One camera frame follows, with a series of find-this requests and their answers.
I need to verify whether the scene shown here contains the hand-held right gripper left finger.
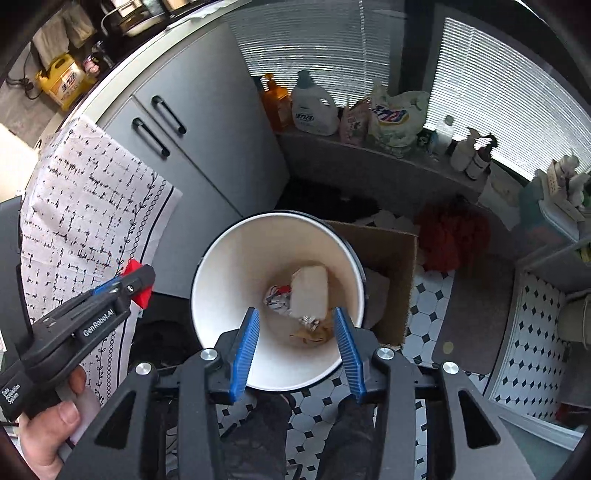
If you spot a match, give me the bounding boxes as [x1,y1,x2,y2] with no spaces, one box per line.
[60,307,262,480]

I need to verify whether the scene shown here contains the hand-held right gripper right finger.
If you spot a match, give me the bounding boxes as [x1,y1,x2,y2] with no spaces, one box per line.
[332,306,536,480]

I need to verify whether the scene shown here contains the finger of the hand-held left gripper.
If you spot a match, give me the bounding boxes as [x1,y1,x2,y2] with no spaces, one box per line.
[89,276,124,297]
[104,264,156,305]

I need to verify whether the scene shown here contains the red plastic piece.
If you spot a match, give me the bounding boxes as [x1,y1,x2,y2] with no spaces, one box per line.
[122,259,154,309]

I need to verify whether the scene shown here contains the brown paper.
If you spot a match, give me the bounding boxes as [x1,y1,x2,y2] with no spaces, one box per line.
[290,320,334,345]

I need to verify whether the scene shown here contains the printed white wrapper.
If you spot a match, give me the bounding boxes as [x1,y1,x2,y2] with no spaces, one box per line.
[264,285,294,317]

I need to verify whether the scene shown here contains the trash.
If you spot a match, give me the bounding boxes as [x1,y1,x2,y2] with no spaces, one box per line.
[292,265,329,319]

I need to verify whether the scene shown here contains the white round bin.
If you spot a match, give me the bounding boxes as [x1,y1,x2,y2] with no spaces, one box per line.
[190,210,369,393]

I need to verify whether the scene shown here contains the person's left hand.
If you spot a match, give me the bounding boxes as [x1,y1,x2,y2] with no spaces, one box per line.
[18,364,88,480]

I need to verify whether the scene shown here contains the cardboard box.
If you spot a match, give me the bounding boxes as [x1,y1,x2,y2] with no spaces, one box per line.
[323,220,419,347]

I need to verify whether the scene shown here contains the person's right leg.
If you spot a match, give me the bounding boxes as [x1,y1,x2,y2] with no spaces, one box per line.
[318,397,376,480]

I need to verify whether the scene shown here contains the person's leg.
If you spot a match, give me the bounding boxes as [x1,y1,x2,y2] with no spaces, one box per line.
[318,397,376,480]
[217,394,294,480]

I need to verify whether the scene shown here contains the person's left leg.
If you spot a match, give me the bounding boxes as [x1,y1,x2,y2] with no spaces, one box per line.
[217,394,294,480]

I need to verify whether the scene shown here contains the patterned white tablecloth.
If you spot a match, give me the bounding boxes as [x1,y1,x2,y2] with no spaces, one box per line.
[18,115,182,398]

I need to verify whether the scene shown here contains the brown floor mat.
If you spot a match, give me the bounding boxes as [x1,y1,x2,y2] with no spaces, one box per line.
[431,268,515,374]

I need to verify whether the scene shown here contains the red mop head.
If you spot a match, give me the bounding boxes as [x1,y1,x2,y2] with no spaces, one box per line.
[418,203,491,271]

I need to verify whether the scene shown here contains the grey sink cabinet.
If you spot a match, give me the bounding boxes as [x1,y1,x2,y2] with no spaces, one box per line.
[95,21,291,222]

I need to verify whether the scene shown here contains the yellow detergent bottle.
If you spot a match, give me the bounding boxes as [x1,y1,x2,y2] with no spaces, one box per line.
[36,53,95,112]

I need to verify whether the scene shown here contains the small pink bottle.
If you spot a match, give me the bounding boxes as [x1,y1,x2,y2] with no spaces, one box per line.
[83,41,110,78]

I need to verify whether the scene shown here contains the orange bottle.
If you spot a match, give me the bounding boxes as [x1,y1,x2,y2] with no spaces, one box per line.
[261,74,294,132]

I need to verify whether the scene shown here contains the white pump bottle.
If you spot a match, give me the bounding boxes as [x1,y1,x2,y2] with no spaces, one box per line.
[450,128,476,172]

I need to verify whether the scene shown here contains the pink refill pouch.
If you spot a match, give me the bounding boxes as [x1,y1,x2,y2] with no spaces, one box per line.
[339,99,372,146]

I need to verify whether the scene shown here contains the small clear bottle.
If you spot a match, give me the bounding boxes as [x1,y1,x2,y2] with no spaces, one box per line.
[436,116,455,155]

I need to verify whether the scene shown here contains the white detergent bag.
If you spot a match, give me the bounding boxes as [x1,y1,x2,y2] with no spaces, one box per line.
[367,83,430,149]

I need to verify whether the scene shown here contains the white detergent jug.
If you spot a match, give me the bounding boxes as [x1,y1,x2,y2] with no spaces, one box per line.
[291,69,340,136]

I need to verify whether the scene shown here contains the storage rack with gloves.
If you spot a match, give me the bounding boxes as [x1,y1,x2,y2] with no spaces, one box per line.
[517,157,591,247]

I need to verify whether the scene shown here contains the hanging plastic bags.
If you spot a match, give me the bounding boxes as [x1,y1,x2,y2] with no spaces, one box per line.
[32,4,95,65]

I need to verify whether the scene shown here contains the black dish rack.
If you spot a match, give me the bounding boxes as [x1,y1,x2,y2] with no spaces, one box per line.
[99,0,197,38]

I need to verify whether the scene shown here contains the white window blind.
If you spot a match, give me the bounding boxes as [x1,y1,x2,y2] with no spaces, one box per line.
[425,18,587,182]
[231,0,403,95]

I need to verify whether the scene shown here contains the black cabinet handle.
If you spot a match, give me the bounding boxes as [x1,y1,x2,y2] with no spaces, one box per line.
[151,95,188,136]
[131,117,171,160]

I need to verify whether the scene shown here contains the hanging black cable loop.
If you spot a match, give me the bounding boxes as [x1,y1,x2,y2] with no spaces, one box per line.
[9,46,43,100]

